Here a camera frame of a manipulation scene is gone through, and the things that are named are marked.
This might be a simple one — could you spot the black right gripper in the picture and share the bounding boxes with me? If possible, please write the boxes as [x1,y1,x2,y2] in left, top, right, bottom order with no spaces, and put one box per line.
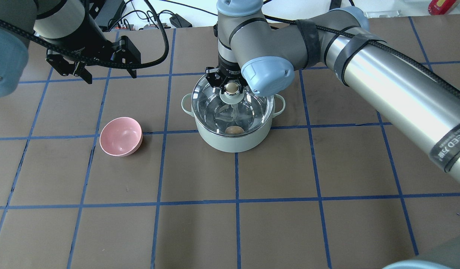
[205,54,248,92]

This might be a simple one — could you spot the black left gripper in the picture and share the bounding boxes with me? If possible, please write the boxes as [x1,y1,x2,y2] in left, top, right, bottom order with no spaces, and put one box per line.
[45,13,141,84]

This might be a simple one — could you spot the glass pot lid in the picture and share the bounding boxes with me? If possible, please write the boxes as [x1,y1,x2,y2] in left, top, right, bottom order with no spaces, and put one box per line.
[186,75,275,136]

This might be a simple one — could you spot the brown egg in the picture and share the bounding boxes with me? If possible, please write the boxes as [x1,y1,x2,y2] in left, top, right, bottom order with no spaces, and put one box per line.
[225,126,244,136]

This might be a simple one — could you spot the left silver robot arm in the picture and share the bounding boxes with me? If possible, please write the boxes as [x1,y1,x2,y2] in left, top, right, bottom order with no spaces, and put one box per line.
[0,0,141,97]

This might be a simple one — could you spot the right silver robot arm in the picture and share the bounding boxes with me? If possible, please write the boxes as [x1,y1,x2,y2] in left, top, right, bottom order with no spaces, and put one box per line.
[216,0,460,183]

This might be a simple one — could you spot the pale green steel pot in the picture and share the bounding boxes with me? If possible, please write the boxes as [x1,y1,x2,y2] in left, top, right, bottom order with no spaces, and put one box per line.
[181,76,286,153]

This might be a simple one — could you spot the black power adapter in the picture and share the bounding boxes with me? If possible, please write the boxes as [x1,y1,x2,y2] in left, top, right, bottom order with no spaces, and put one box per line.
[169,14,193,28]

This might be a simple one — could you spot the pink bowl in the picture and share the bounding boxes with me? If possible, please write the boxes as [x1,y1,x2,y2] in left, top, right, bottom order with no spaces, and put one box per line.
[99,117,143,157]

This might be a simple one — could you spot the brown paper table mat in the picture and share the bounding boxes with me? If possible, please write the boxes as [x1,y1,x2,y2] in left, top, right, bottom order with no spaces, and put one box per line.
[0,27,460,269]

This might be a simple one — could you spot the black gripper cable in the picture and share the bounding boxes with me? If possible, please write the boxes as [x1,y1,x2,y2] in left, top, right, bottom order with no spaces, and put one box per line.
[0,0,170,70]

